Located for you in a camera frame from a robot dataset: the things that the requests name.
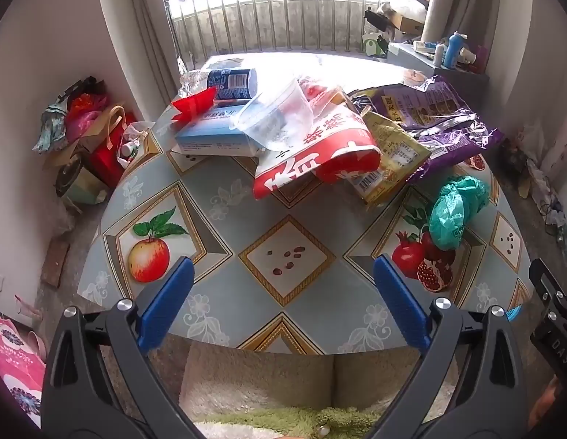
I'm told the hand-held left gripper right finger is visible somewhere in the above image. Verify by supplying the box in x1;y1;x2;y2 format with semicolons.
372;254;526;439

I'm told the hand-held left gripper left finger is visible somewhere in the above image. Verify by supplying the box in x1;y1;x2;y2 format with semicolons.
41;256;206;439

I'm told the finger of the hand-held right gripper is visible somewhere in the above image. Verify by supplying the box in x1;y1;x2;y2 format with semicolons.
529;258;567;330

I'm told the green plastic bag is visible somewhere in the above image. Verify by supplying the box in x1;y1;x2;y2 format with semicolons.
428;175;491;251

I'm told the yellow snack bag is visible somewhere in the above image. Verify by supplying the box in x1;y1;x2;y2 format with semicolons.
346;105;433;206

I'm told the purple snack bag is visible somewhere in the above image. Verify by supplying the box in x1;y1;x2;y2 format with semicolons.
350;74;504;184

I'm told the red and white snack bag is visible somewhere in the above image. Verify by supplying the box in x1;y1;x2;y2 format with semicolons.
253;75;380;200

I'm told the light blue medicine box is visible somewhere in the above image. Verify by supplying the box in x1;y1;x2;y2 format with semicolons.
174;103;268;157

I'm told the red plastic wrapper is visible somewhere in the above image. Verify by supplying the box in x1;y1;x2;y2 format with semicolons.
170;86;219;124

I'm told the clear plastic bag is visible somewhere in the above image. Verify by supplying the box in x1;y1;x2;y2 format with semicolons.
230;78;314;153

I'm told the clear plastic water bottle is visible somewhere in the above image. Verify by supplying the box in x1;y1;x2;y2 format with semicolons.
179;68;257;101

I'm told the person's right hand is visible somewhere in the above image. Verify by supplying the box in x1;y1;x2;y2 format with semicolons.
529;377;564;428

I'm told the fruit print tablecloth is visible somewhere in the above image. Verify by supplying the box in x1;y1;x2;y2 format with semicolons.
77;52;536;355

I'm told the wooden board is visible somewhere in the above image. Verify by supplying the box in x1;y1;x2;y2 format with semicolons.
40;240;72;290

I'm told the beige fleece blanket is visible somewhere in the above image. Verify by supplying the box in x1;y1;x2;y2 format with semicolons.
178;342;459;424

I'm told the round metal tin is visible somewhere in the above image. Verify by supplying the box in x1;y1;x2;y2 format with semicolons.
55;155;111;205

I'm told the white plastic bag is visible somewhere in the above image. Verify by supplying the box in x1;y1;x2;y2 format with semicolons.
116;121;154;168

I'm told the pink floral bag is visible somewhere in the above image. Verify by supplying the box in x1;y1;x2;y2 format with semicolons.
0;313;49;429

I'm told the green plush cloth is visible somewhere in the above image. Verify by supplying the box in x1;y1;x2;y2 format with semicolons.
196;406;381;439

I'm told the brown paper bag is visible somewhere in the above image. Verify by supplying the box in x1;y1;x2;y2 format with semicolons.
79;105;128;156

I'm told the red orange plastic bag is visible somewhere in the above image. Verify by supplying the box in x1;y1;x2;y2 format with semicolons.
65;94;107;134

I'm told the teal patterned cloth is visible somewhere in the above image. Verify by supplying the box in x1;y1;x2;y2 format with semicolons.
33;102;70;153

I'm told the black bag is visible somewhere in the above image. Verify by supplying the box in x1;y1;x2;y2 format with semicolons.
59;77;107;102

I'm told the grey cabinet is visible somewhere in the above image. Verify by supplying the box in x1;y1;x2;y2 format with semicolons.
386;41;490;98

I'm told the blue bottle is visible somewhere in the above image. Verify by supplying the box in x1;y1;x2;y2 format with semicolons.
443;31;467;69

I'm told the green and white bag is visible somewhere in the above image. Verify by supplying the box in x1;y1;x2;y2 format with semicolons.
360;32;388;58

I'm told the grey beige curtain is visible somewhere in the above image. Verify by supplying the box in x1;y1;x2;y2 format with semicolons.
93;0;181;124

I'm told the cardboard box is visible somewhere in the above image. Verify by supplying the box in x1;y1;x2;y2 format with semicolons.
388;9;426;36

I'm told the metal balcony railing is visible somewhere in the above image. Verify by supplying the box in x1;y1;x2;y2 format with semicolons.
167;0;430;62

